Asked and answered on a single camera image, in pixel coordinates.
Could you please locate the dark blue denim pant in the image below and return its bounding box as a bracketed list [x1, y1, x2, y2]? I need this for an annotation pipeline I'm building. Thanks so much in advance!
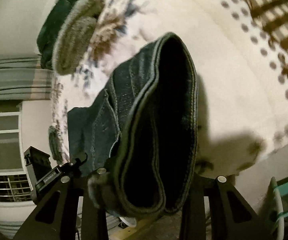
[68, 33, 198, 218]

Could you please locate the white framed window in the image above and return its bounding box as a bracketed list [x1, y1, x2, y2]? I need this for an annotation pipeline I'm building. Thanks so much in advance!
[0, 101, 31, 203]

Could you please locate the teal white drying rack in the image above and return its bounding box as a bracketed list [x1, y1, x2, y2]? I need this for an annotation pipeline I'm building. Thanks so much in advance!
[267, 177, 288, 239]

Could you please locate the grey striped curtain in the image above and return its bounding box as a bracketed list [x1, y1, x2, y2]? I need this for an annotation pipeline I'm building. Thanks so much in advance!
[0, 55, 52, 100]

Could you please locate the dark green folded garment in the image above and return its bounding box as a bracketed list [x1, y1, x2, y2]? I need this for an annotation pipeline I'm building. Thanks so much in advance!
[37, 0, 78, 70]

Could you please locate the grey brown folded towel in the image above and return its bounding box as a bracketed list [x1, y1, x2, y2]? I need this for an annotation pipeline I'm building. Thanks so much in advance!
[52, 0, 104, 75]

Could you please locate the floral checked bed blanket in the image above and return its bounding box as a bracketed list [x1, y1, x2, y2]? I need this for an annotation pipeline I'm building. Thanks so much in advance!
[52, 0, 288, 177]

